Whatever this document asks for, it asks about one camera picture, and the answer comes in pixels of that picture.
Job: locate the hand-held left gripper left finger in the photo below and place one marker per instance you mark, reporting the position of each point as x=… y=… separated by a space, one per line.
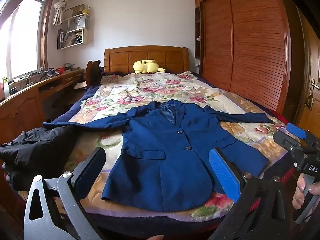
x=90 y=170

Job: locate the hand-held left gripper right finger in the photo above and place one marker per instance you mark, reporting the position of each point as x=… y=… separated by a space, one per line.
x=223 y=175

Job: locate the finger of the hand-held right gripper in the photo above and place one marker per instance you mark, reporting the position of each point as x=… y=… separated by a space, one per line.
x=296 y=130
x=287 y=142

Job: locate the blue suit jacket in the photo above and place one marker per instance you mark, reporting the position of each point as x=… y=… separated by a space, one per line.
x=162 y=170

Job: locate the person's right hand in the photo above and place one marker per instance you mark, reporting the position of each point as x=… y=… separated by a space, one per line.
x=300 y=190

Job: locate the black jacket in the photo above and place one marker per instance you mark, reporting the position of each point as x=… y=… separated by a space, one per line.
x=37 y=150

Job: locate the wooden door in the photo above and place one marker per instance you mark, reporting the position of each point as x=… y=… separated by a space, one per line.
x=308 y=62

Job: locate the wooden desk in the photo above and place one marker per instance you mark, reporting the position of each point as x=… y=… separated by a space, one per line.
x=20 y=107

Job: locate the wooden chair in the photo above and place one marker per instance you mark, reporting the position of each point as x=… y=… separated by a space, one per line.
x=92 y=71

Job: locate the wooden slatted wardrobe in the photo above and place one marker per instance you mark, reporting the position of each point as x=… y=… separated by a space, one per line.
x=250 y=42

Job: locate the floral blanket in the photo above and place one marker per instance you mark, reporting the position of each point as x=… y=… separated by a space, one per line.
x=150 y=90

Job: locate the yellow plush toy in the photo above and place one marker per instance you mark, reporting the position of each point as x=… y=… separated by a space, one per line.
x=146 y=66

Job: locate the wooden bed headboard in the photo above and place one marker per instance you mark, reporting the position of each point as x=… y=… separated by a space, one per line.
x=140 y=53

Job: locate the white paper bag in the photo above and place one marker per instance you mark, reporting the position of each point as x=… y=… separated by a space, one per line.
x=77 y=23

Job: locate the window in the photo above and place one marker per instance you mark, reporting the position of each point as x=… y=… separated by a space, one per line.
x=22 y=37

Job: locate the white tied curtain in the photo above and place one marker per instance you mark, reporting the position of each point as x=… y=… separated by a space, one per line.
x=61 y=5

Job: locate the white wall shelf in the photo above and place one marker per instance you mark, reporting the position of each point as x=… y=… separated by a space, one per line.
x=75 y=36

